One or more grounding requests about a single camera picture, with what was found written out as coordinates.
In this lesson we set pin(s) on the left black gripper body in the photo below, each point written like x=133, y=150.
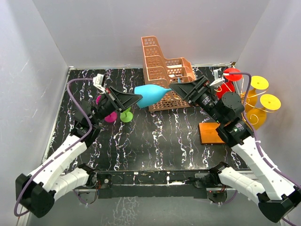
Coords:
x=107, y=105

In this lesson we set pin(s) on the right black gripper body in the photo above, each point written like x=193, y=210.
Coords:
x=205, y=100

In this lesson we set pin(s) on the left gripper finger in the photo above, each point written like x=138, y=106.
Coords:
x=111, y=92
x=123, y=101

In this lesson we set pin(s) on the magenta plastic wine glass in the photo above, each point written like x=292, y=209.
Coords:
x=111, y=117

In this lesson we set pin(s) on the green plastic wine glass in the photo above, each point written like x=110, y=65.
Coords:
x=126, y=116

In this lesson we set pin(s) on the blue plastic wine glass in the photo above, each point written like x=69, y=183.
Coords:
x=152, y=93

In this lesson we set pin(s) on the red plastic wine glass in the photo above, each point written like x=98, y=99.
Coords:
x=228, y=86

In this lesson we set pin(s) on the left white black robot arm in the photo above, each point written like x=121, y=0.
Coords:
x=39, y=190

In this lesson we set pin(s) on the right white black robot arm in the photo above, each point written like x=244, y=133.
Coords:
x=274, y=193

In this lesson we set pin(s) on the orange yellow wine glass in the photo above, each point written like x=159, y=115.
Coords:
x=259, y=85

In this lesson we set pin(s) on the yellow plastic wine glass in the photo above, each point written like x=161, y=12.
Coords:
x=257, y=116

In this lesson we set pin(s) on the peach plastic file organizer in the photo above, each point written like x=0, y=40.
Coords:
x=161, y=71

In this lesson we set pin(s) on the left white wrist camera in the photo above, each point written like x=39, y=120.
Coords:
x=99, y=81

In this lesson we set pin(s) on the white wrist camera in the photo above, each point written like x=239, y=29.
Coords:
x=99, y=81
x=218, y=78

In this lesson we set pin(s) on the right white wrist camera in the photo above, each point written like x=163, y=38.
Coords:
x=218, y=78

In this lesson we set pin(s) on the gold wire wooden glass rack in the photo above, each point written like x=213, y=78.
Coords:
x=208, y=133

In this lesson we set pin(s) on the black front mounting rail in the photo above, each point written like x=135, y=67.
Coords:
x=162, y=183

